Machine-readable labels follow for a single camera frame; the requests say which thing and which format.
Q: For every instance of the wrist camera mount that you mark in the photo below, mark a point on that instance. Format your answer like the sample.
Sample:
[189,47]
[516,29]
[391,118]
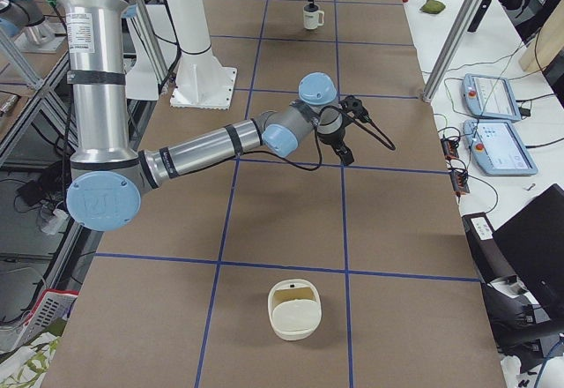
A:
[353,105]

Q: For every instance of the green bean bag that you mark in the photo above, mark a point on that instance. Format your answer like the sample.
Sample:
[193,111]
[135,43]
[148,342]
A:
[432,7]

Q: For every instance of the blue teach pendant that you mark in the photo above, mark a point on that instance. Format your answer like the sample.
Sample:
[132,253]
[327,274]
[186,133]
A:
[490,97]
[496,147]

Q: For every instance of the upper blue teach pendant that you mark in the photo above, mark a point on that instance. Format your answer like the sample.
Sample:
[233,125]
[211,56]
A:
[490,97]

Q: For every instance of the white mug with handle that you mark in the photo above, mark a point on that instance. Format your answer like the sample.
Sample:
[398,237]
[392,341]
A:
[313,17]

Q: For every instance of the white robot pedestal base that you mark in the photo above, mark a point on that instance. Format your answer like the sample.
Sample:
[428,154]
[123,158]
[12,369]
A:
[201,80]

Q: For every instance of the orange electronics board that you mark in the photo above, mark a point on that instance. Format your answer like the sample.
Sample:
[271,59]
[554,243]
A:
[449,148]

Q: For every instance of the black computer monitor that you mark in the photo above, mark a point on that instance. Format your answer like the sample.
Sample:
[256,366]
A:
[532,243]

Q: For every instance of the lower blue teach pendant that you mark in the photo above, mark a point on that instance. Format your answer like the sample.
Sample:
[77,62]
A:
[496,147]

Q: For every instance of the aluminium frame post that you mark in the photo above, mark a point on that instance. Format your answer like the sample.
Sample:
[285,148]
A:
[450,46]

